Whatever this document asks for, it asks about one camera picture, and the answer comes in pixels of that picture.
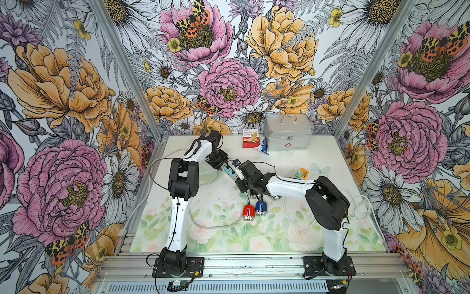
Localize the red electric shaver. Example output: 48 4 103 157
242 204 256 221

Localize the red cardboard box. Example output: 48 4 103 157
242 129 260 148

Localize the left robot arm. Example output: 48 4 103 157
157 131 228 276

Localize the white power strip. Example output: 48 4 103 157
223 159 245 181

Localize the blue white packet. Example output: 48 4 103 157
255 138 269 155

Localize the orange power strip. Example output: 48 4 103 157
294 168 310 181

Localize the white orange-strip cable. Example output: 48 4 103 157
282 189 377 236

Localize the aluminium front rail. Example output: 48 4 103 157
97 252 410 282

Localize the blue electric shaver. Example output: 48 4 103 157
255 200 268 216

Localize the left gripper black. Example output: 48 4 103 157
207 149 229 170

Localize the teal usb charger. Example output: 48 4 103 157
223 164 237 178

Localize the silver metal case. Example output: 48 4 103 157
263 114 312 152

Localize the grey power strip cable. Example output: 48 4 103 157
148 156 245 229

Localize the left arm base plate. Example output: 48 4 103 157
152 257 205 279

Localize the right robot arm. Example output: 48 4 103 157
235 160 356 279

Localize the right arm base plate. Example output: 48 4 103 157
302 255 357 278

